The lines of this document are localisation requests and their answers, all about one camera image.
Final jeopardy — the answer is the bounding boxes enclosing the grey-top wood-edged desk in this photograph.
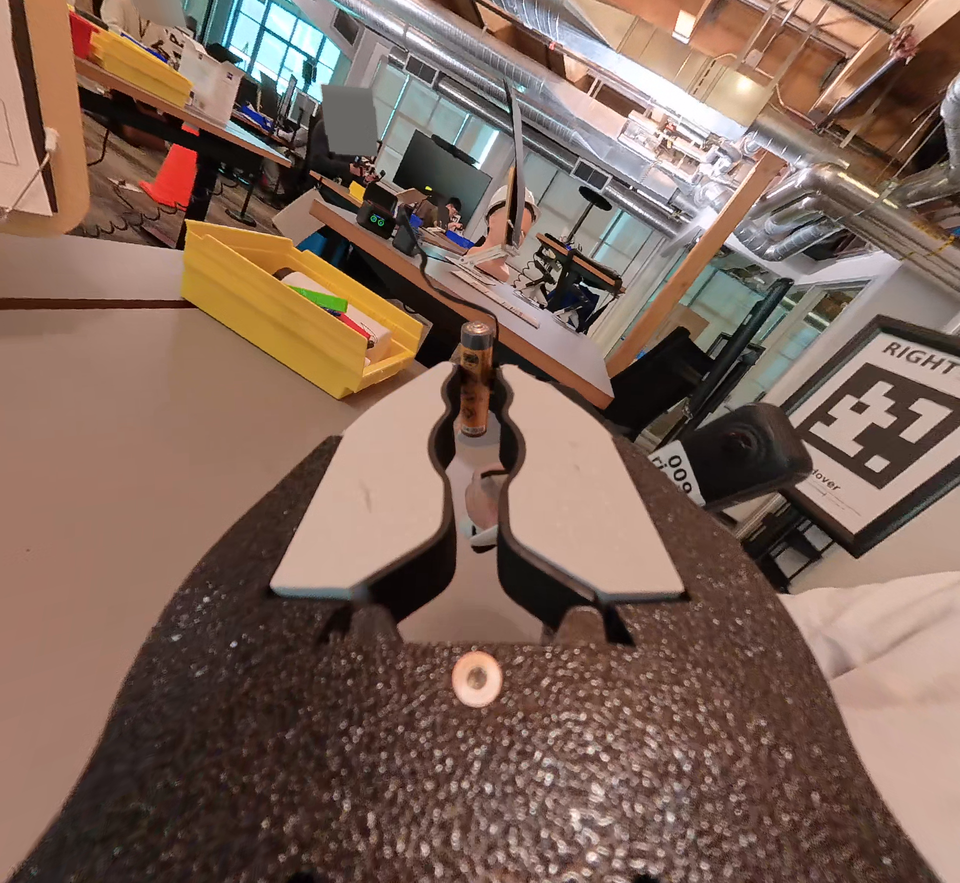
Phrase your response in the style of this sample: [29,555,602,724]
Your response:
[309,196,616,412]

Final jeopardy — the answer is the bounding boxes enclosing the person's white shirt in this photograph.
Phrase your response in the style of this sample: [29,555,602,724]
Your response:
[776,571,960,883]

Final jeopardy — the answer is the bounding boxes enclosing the black round-top stand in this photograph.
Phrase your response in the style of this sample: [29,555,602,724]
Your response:
[577,185,610,247]

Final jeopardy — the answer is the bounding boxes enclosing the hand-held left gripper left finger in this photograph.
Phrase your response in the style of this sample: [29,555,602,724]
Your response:
[268,361,459,625]

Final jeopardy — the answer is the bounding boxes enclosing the yellow plastic bin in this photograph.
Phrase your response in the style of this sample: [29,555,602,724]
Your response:
[181,219,425,400]

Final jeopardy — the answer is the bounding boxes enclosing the white cylinder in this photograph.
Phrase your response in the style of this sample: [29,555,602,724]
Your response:
[348,309,396,367]

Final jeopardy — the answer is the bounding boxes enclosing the white cardboard box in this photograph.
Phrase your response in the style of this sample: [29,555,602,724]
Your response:
[180,39,245,125]

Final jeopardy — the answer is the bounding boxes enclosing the black tripod stand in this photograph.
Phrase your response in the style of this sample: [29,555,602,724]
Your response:
[690,279,796,434]

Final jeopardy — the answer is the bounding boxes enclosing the black-framed marker poster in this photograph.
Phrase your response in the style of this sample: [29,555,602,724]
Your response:
[780,314,960,560]

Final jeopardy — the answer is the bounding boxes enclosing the instruction sheet on board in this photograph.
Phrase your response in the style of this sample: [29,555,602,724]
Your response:
[0,0,93,238]

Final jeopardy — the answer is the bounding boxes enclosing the orange and black battery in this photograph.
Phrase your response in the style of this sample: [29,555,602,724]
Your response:
[457,322,498,440]

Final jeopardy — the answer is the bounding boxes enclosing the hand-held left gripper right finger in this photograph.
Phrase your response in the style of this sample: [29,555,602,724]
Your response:
[495,364,687,629]

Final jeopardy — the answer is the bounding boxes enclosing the orange traffic cone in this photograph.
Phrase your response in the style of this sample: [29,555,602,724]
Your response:
[138,142,200,211]

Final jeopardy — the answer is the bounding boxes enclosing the black case with green lights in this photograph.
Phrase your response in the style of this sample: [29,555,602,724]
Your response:
[356,181,399,232]

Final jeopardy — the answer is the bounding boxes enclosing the slim wooden post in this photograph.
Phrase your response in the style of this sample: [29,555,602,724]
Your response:
[606,148,789,378]

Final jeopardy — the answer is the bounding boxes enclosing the stack of yellow bins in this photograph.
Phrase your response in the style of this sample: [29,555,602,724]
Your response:
[90,28,195,108]

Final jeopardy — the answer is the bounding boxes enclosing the green block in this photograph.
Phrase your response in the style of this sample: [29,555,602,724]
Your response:
[288,284,351,314]

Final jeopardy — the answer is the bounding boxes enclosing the wooden-top standing desk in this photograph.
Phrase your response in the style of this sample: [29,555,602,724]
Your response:
[75,58,294,224]

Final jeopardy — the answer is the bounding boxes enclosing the black office chair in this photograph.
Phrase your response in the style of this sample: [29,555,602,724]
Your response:
[603,328,721,442]

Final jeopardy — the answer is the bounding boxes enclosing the black computer monitor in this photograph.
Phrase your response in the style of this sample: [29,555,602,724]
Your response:
[393,129,494,224]

